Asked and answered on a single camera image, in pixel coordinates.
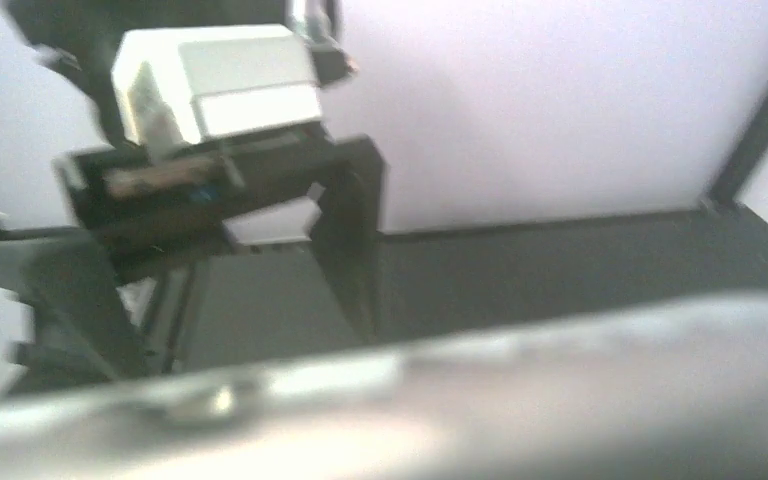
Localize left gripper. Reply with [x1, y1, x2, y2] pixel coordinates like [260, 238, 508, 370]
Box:
[53, 135, 386, 341]

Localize metal tongs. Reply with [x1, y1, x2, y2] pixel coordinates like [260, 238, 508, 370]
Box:
[0, 292, 768, 479]

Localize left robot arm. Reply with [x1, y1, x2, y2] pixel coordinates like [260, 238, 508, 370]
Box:
[0, 1, 386, 396]

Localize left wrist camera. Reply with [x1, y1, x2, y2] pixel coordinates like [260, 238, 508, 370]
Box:
[111, 24, 322, 159]

